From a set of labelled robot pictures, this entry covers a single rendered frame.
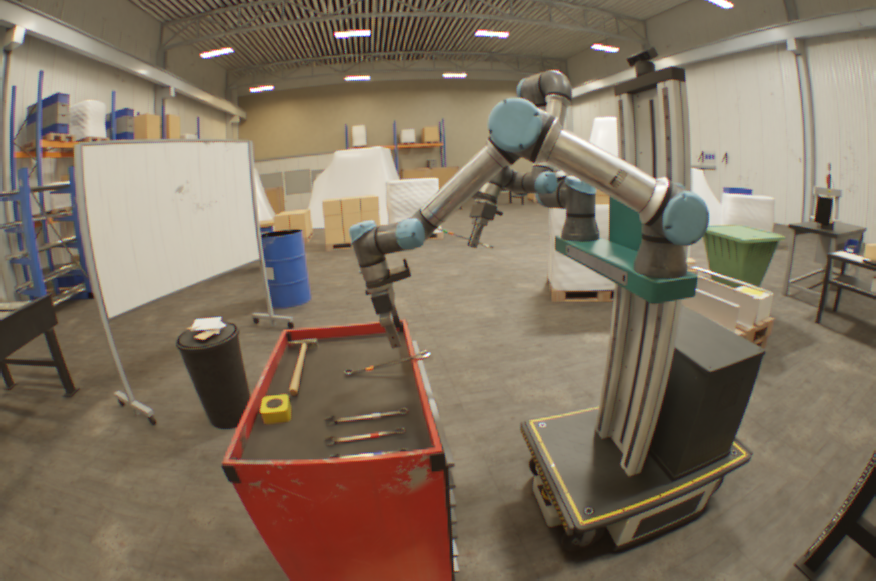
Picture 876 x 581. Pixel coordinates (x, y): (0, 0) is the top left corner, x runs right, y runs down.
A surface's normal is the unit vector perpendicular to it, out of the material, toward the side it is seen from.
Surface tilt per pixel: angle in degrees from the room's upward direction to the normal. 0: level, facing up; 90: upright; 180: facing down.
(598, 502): 0
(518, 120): 86
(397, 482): 90
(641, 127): 90
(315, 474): 90
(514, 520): 0
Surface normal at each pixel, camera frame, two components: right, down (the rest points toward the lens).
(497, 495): -0.05, -0.98
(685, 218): -0.19, 0.28
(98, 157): 0.97, 0.00
